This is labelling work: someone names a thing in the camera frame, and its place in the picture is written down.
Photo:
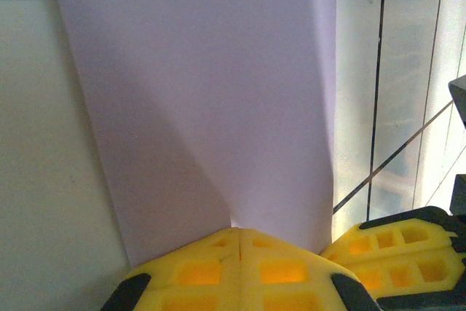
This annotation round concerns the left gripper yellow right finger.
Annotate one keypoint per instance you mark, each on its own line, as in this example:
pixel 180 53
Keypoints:
pixel 284 271

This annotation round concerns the purple square paper sheet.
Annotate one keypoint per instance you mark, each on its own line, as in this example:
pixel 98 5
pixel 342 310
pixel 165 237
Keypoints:
pixel 200 89

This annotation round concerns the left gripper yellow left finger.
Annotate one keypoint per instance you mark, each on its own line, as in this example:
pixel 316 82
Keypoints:
pixel 204 271

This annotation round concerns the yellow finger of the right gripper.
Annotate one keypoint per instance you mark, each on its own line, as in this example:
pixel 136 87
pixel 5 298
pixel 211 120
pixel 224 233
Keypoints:
pixel 400 278
pixel 397 240

